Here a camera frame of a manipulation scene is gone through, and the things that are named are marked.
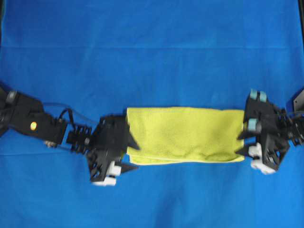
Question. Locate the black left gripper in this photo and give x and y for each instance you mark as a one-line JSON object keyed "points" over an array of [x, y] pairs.
{"points": [[108, 145]]}

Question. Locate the blue table cloth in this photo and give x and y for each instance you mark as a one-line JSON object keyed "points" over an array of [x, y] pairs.
{"points": [[100, 57]]}

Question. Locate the yellow-green towel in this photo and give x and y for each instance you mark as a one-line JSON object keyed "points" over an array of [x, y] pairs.
{"points": [[185, 134]]}

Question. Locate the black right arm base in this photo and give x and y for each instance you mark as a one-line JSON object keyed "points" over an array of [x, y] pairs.
{"points": [[296, 101]]}

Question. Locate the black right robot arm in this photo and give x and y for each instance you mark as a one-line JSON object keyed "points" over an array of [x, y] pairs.
{"points": [[296, 129]]}

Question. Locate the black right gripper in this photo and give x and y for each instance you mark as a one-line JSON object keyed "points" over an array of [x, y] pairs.
{"points": [[271, 139]]}

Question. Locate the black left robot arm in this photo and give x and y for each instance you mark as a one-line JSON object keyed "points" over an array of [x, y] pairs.
{"points": [[26, 115]]}

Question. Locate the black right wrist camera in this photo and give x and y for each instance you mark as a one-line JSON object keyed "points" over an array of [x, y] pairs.
{"points": [[255, 104]]}

